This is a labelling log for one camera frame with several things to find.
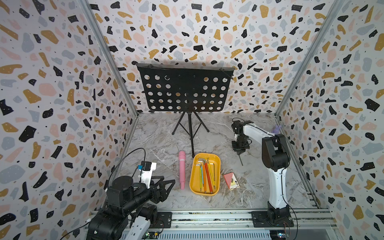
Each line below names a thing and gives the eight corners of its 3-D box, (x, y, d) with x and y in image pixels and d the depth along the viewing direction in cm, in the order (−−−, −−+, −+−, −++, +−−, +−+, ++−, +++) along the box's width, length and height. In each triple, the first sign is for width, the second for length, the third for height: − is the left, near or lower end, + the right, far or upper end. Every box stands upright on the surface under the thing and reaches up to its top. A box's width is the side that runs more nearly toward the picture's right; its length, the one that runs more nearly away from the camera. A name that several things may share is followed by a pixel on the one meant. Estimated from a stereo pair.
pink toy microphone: (179, 189, 86) (178, 187, 83) (179, 153, 101) (179, 150, 98) (185, 189, 86) (185, 187, 83) (185, 153, 101) (184, 150, 99)
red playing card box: (229, 190, 86) (230, 189, 84) (223, 176, 91) (224, 174, 89) (239, 187, 87) (240, 186, 85) (232, 173, 92) (233, 171, 91)
